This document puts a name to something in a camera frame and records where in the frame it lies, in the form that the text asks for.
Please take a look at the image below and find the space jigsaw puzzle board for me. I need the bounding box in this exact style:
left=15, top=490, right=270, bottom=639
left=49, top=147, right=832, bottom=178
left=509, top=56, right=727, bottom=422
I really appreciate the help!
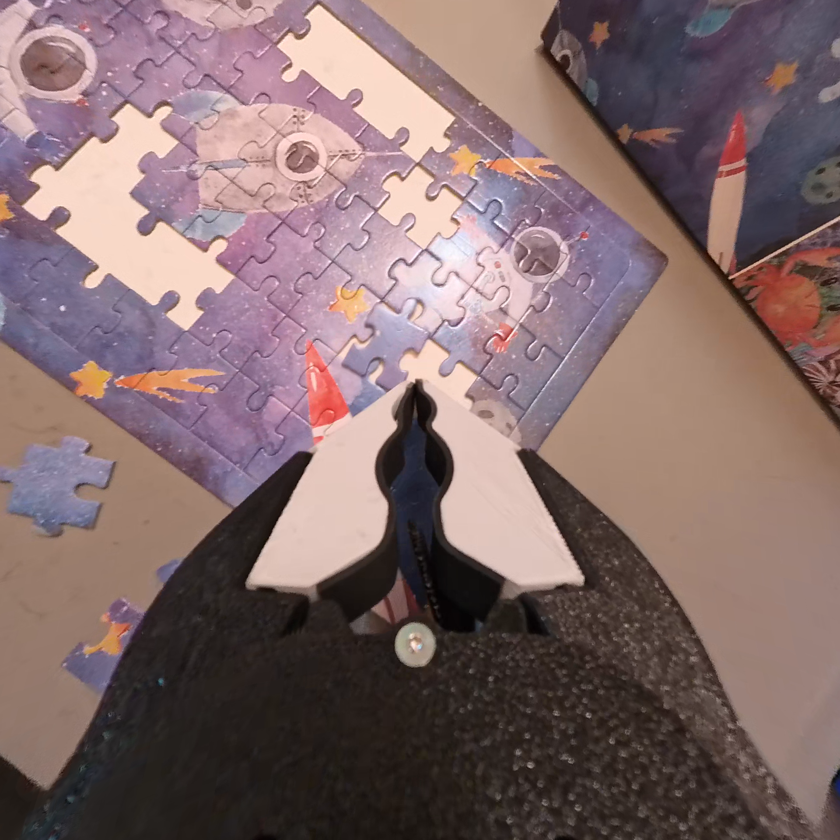
left=0, top=0, right=669, bottom=509

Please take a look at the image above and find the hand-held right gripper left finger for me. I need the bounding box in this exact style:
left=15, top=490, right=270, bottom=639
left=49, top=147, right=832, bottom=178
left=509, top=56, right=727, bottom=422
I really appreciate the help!
left=246, top=382, right=417, bottom=616

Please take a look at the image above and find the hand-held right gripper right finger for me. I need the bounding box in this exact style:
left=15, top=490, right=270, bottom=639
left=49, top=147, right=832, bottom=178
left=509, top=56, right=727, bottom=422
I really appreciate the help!
left=419, top=382, right=587, bottom=622

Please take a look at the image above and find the beige desk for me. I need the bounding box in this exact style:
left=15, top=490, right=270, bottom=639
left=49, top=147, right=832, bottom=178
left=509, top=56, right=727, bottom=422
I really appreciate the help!
left=0, top=0, right=840, bottom=840

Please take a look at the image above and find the blue jigsaw piece orange mark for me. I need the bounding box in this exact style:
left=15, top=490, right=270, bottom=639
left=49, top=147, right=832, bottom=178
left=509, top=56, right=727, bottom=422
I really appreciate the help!
left=62, top=597, right=147, bottom=695

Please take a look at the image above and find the space print puzzle box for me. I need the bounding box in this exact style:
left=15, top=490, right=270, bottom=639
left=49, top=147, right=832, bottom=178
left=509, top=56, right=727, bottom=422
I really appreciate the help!
left=539, top=0, right=840, bottom=427

